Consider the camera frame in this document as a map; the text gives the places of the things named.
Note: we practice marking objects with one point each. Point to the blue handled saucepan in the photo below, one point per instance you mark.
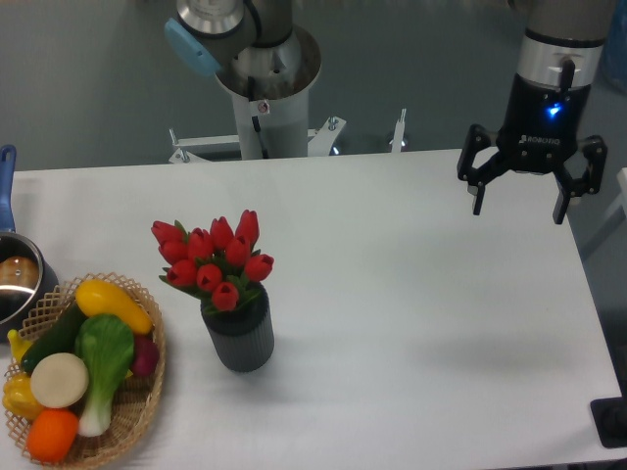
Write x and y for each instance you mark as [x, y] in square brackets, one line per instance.
[25, 274]

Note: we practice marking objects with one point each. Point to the white chair frame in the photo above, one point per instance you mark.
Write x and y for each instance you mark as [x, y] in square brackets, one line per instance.
[613, 217]

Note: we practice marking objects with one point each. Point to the dark red radish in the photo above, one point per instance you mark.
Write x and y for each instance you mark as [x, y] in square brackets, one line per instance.
[146, 357]

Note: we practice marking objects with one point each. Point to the white metal mounting frame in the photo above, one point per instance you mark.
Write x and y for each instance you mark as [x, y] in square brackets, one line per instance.
[321, 142]

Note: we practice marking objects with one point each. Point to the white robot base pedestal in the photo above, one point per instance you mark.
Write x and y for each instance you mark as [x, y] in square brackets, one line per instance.
[269, 90]

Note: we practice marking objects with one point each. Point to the dark grey ribbed vase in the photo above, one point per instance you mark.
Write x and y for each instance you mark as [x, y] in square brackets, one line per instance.
[243, 339]

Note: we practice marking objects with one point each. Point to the black device at table edge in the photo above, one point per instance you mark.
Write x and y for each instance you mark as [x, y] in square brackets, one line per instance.
[610, 420]

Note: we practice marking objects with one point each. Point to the green cucumber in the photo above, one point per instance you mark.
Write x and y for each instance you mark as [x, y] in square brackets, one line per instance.
[59, 338]

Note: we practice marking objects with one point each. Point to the red tulip bouquet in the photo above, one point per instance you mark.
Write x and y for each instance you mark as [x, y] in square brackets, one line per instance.
[220, 266]

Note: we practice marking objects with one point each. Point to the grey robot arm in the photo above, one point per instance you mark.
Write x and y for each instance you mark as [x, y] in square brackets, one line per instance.
[561, 49]

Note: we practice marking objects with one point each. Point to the green bok choy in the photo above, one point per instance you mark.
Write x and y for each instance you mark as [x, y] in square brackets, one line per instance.
[105, 344]

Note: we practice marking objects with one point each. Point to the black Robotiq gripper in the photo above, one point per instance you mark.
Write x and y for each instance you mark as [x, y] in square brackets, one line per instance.
[543, 115]

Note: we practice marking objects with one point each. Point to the yellow squash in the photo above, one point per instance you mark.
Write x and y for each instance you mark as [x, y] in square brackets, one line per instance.
[95, 296]

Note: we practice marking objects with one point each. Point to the round cream white vegetable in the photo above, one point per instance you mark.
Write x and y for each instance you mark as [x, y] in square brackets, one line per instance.
[59, 380]

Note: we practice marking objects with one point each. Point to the yellow bell pepper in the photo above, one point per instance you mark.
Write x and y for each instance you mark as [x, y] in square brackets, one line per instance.
[19, 399]

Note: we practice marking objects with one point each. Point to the orange fruit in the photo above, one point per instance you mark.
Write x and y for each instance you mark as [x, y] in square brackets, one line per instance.
[51, 435]

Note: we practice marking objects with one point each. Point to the blue plastic bag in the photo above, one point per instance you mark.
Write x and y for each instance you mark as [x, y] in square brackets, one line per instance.
[613, 63]

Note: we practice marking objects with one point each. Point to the yellow banana tip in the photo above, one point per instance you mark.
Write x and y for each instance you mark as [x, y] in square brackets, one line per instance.
[18, 345]

